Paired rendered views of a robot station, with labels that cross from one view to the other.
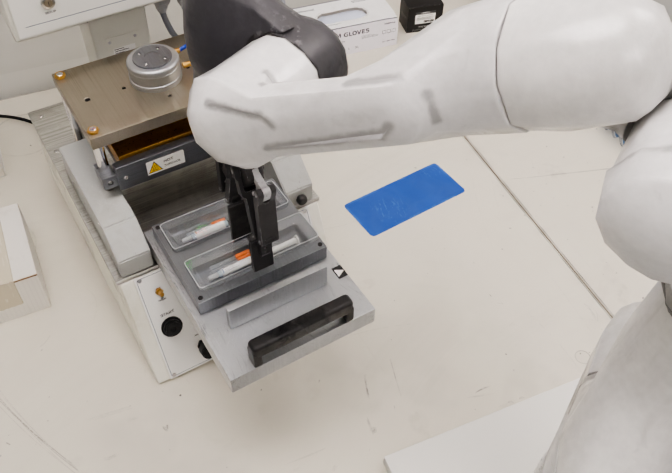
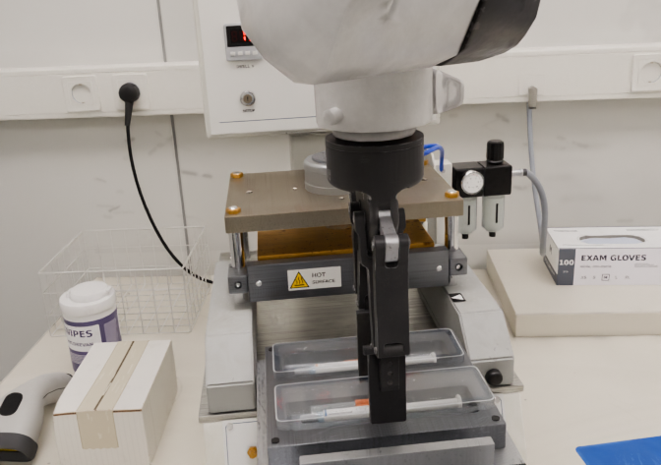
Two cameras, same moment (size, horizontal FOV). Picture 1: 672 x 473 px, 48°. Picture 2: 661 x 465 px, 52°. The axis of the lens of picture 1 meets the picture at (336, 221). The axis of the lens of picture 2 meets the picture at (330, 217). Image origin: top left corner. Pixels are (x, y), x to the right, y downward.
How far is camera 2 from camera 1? 0.51 m
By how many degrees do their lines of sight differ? 36
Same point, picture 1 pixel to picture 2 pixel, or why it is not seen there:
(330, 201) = (555, 437)
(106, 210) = (222, 319)
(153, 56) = not seen: hidden behind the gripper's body
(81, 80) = (255, 180)
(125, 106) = (284, 200)
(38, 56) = not seen: hidden behind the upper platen
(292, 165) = (488, 324)
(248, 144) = not seen: outside the picture
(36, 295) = (135, 441)
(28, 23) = (222, 118)
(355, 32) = (627, 257)
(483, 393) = not seen: outside the picture
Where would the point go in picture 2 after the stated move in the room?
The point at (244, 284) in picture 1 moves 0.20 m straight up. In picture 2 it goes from (350, 441) to (340, 210)
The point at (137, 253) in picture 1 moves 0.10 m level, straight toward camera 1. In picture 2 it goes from (235, 379) to (212, 442)
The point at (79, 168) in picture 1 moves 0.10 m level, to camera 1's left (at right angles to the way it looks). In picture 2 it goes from (222, 280) to (159, 268)
